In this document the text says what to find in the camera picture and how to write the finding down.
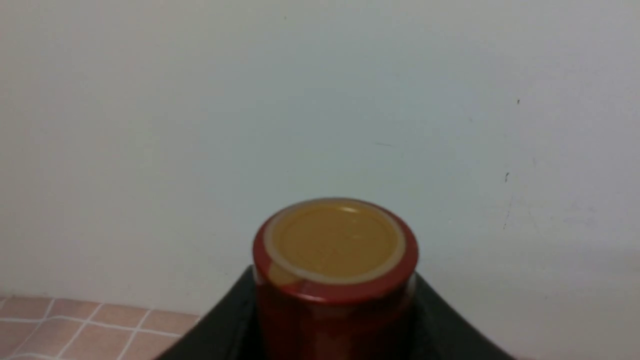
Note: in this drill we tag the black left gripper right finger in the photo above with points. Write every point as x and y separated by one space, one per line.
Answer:
441 333

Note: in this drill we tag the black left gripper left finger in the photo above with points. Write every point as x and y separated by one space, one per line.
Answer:
230 331

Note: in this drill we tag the soy sauce bottle red cap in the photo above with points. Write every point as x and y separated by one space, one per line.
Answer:
335 279

